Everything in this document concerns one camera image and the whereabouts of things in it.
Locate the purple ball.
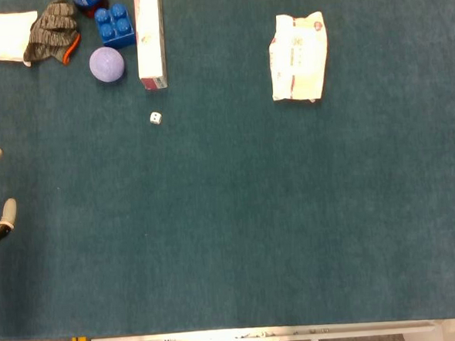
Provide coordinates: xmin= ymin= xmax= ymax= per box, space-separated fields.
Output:
xmin=88 ymin=46 xmax=126 ymax=86

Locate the blue toy building brick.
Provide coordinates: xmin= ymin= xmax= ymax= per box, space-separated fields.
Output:
xmin=93 ymin=2 xmax=138 ymax=50

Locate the blue and red bottle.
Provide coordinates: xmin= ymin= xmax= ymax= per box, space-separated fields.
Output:
xmin=72 ymin=0 xmax=109 ymax=21

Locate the long white carton box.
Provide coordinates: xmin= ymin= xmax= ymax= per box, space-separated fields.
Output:
xmin=133 ymin=0 xmax=168 ymax=92

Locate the white crumpled snack bag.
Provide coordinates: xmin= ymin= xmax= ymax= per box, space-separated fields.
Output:
xmin=267 ymin=11 xmax=332 ymax=106

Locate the aluminium frame rail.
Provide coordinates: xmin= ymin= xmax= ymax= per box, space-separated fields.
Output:
xmin=86 ymin=317 xmax=436 ymax=341

